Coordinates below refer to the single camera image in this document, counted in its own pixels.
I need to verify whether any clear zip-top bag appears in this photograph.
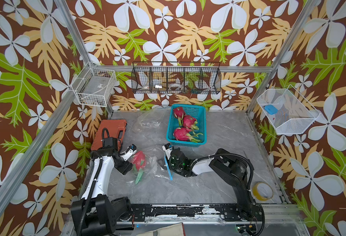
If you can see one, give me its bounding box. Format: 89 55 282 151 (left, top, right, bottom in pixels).
145 151 173 181
132 109 170 143

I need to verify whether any dragon fruit bag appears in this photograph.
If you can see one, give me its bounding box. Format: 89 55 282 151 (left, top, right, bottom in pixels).
131 151 147 185
183 115 199 130
173 107 185 126

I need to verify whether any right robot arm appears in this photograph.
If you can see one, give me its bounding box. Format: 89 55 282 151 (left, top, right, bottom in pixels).
163 144 265 222

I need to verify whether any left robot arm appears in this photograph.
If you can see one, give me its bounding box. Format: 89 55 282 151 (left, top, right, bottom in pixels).
71 128 137 236

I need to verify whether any red plastic tool case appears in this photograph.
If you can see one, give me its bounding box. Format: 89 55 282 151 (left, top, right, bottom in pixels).
91 120 127 151

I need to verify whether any teal plastic basket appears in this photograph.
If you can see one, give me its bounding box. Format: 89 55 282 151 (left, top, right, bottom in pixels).
166 104 207 148

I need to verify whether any yellow tape roll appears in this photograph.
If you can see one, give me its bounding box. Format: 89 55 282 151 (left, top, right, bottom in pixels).
252 182 274 201

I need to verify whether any blue sponge in basket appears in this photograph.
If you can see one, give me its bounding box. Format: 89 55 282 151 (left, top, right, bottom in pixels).
264 104 279 115

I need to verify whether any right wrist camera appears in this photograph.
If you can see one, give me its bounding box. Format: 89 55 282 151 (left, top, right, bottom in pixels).
162 143 174 160

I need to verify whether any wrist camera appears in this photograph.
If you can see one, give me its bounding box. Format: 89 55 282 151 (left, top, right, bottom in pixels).
119 144 137 161
162 143 174 160

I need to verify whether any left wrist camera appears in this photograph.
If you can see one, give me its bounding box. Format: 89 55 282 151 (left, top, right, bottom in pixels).
119 144 137 161

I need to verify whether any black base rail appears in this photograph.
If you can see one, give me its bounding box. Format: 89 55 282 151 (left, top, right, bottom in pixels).
125 203 265 222

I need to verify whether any white wire basket left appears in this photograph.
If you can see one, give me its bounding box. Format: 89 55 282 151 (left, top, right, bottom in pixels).
72 67 117 107

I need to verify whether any white wire basket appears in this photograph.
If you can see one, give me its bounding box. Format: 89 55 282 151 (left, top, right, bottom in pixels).
72 67 117 107
257 85 321 136

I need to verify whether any black wire wall basket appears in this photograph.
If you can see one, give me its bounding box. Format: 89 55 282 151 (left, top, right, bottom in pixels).
130 61 222 94

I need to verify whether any white wire basket right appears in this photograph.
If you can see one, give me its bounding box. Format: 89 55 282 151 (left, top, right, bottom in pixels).
257 85 321 136

